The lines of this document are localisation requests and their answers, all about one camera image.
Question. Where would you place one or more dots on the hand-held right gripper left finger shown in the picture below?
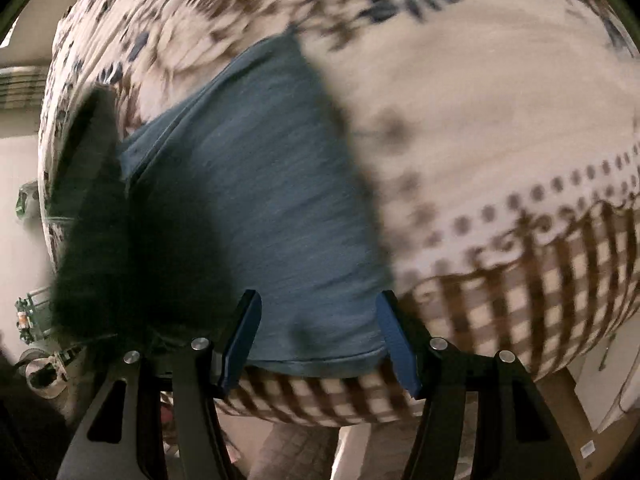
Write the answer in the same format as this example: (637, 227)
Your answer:
(240, 345)

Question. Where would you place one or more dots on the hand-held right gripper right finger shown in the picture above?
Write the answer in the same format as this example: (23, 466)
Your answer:
(400, 350)

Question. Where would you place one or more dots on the blue denim pants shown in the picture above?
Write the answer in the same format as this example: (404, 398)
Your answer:
(280, 210)

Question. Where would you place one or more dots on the teal shelf rack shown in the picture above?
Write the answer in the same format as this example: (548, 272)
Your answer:
(35, 315)

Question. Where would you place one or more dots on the green and white bag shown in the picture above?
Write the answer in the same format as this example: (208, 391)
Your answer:
(27, 202)

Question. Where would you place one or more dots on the brown cardboard panel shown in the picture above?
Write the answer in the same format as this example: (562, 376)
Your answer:
(570, 420)

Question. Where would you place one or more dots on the floral checked bed blanket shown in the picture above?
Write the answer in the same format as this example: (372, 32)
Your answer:
(475, 110)

